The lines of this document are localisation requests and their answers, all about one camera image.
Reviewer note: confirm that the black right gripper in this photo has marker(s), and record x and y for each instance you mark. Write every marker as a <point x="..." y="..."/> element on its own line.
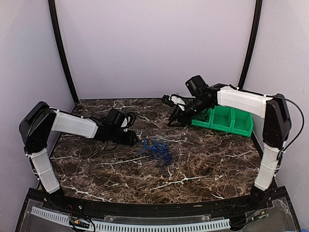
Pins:
<point x="180" y="115"/>

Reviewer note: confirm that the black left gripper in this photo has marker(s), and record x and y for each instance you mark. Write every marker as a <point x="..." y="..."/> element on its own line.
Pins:
<point x="129" y="139"/>

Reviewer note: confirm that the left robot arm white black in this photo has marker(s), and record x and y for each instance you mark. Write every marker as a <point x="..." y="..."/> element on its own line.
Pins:
<point x="42" y="120"/>

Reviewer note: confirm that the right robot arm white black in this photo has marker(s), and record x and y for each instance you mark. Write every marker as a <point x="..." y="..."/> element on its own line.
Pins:
<point x="270" y="114"/>

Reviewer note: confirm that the green plastic bin left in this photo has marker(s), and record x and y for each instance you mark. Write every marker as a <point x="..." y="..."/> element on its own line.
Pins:
<point x="203" y="120"/>

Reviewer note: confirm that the green plastic bin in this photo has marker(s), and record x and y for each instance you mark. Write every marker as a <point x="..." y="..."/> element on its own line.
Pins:
<point x="203" y="120"/>
<point x="222" y="119"/>
<point x="243" y="123"/>

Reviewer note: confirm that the green plastic bin middle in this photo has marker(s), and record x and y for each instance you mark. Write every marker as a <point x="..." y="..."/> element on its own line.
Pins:
<point x="222" y="119"/>

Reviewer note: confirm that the green plastic bin right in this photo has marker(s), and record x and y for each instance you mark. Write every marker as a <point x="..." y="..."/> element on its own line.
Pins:
<point x="243" y="123"/>

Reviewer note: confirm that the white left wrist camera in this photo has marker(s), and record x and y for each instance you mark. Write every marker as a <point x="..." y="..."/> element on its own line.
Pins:
<point x="129" y="121"/>

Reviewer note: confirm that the white slotted cable duct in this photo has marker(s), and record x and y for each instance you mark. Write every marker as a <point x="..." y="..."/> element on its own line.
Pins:
<point x="134" y="224"/>

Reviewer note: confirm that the black front rail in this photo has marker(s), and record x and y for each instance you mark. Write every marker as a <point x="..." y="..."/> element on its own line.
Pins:
<point x="234" y="207"/>

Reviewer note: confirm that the black frame post right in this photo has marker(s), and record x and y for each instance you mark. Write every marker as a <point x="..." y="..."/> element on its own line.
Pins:
<point x="251" y="43"/>

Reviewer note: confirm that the black frame post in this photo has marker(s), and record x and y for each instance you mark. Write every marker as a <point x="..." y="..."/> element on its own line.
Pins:
<point x="61" y="50"/>
<point x="251" y="43"/>

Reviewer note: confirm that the black frame post left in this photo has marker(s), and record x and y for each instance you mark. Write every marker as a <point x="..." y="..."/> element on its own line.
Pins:
<point x="61" y="50"/>

